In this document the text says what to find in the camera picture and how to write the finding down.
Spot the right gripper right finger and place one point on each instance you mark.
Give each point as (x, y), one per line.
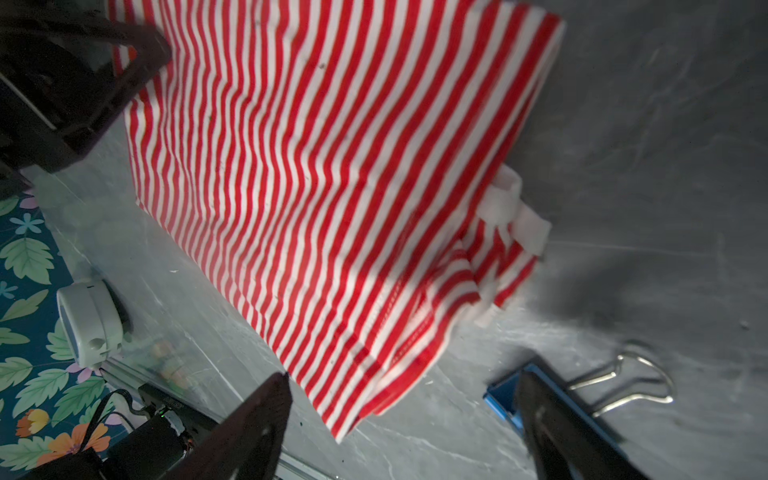
(560, 440)

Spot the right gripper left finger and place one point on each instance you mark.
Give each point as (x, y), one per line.
(245, 445)

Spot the red white striped shirt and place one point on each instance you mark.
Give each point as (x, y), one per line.
(337, 171)

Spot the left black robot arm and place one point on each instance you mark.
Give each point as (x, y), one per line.
(67, 73)

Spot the blue binder clip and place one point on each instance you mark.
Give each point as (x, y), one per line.
(658, 387)

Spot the white round device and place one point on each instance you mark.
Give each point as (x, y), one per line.
(94, 322)

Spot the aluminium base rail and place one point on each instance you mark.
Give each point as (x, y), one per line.
(159, 439)

